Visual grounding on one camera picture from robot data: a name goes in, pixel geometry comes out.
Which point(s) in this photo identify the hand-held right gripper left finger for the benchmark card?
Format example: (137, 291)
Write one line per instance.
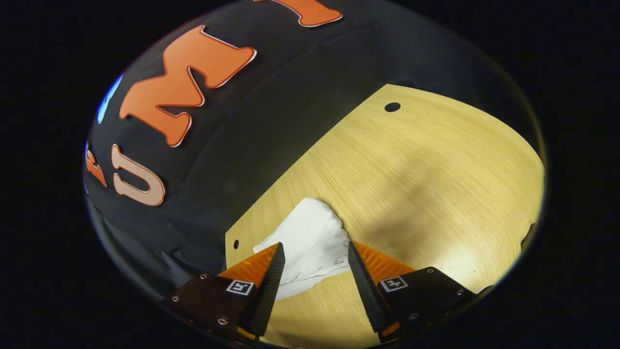
(269, 291)

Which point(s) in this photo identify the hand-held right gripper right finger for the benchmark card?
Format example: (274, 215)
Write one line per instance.
(368, 291)

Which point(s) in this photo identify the white jeans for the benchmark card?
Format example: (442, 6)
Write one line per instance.
(310, 237)

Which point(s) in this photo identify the black backdrop cloth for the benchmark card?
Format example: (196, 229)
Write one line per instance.
(271, 121)

